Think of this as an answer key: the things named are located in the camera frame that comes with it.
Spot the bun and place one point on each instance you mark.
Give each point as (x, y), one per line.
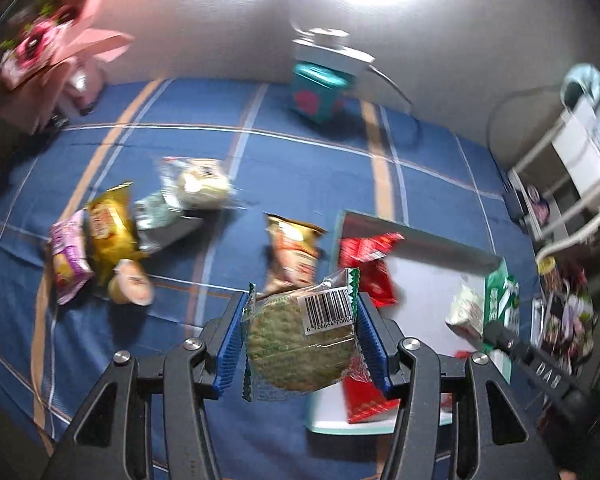
(202, 185)

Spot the grey power adapter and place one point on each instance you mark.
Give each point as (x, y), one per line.
(517, 207)

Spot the white power strip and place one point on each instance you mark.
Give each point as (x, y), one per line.
(330, 55)

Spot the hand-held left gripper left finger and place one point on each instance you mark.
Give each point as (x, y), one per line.
(230, 350)

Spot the orange snack packet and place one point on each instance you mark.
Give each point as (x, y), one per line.
(292, 255)

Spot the white zigzag edge packet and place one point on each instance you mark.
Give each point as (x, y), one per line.
(465, 310)

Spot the brown red snack packet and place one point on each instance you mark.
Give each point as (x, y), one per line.
(380, 285)

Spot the pink flower box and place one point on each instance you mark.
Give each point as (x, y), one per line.
(40, 45)

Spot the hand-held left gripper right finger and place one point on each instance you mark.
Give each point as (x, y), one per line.
(372, 350)

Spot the large red snack packet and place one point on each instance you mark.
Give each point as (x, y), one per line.
(365, 405)

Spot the shallow teal cardboard box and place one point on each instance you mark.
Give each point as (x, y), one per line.
(430, 280)

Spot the white shelf rack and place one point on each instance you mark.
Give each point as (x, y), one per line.
(580, 160)

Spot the pink snack packet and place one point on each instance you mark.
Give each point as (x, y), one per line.
(67, 255)

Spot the teal cube box pink pattern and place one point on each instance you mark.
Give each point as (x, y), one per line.
(315, 95)

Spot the small red snack packet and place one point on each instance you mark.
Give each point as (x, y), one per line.
(365, 250)

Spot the green white snack packet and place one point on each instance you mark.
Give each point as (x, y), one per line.
(502, 300)

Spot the round green cracker packet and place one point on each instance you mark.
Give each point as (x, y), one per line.
(300, 355)

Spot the yellow snack packet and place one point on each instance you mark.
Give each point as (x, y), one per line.
(110, 230)

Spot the grey green snack packet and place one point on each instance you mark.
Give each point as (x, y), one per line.
(160, 217)

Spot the orange jelly cup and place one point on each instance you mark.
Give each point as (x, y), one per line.
(130, 285)

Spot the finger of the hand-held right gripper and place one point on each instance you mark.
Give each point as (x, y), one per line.
(500, 336)

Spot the blue plaid blanket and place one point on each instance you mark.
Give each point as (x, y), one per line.
(280, 170)

